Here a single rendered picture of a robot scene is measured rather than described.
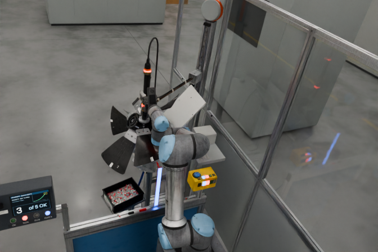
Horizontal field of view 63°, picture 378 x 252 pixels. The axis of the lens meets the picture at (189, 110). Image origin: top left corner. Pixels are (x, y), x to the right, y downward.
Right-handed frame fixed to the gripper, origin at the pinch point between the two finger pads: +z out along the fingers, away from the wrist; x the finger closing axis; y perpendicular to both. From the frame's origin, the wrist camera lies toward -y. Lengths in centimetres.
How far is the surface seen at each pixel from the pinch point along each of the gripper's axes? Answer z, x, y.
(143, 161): -26.2, -6.7, 34.4
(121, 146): 1.4, -13.4, 44.2
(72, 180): 81, -45, 150
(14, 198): -43, -74, 26
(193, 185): -44, 21, 45
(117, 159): -2, -17, 52
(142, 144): -13.9, -4.1, 31.3
